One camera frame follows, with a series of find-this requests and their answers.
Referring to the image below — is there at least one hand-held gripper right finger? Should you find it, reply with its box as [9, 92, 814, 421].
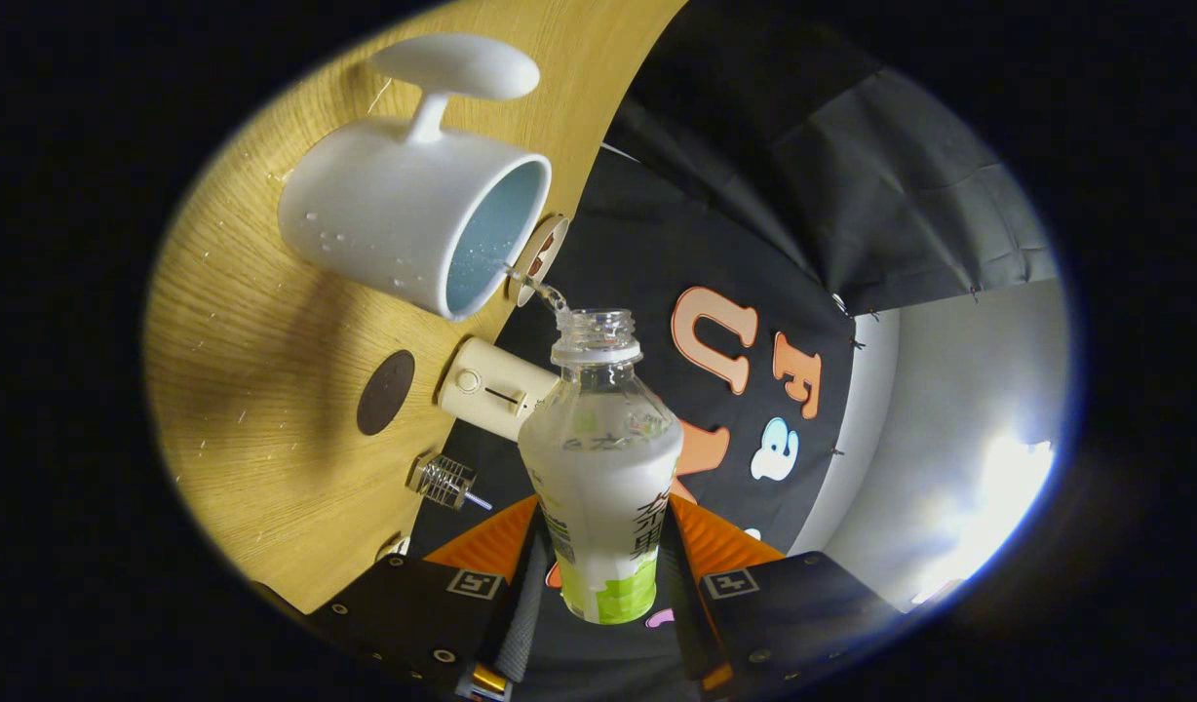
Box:
[662, 492, 902, 698]

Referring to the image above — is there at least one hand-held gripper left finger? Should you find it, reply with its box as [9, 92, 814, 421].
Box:
[306, 494, 546, 701]

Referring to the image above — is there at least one clear juice bottle white label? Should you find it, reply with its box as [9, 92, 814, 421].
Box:
[518, 308, 684, 625]

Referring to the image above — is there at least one dark round coaster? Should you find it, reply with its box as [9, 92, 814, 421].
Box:
[356, 350, 416, 437]

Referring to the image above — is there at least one white cup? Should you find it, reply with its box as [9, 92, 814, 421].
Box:
[277, 34, 553, 323]

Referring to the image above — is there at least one white toaster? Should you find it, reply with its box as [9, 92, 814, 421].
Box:
[437, 336, 560, 443]

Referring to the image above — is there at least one wooden table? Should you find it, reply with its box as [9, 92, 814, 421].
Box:
[145, 0, 692, 615]

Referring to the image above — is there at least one white round plate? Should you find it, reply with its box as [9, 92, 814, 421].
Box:
[514, 214, 570, 308]

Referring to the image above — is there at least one black backdrop cloth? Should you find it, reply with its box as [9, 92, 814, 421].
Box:
[404, 0, 1062, 698]

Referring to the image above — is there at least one metal wire holder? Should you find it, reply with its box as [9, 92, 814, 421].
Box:
[406, 453, 478, 511]

